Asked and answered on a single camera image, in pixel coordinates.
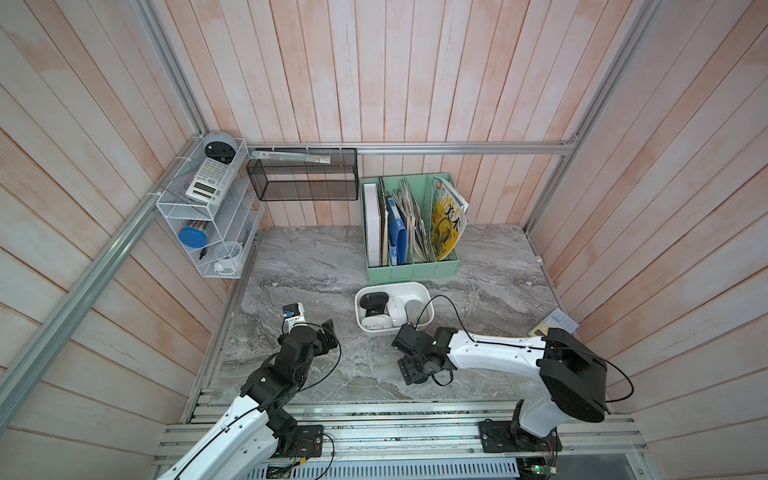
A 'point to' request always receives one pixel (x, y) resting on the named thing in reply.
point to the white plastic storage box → (405, 291)
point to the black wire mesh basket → (304, 174)
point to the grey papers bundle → (417, 241)
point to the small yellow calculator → (557, 319)
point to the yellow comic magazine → (448, 218)
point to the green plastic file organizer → (397, 273)
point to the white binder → (373, 224)
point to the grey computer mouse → (413, 310)
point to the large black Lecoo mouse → (374, 303)
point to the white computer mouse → (397, 316)
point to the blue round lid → (193, 237)
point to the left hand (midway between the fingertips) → (318, 328)
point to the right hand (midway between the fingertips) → (414, 366)
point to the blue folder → (397, 237)
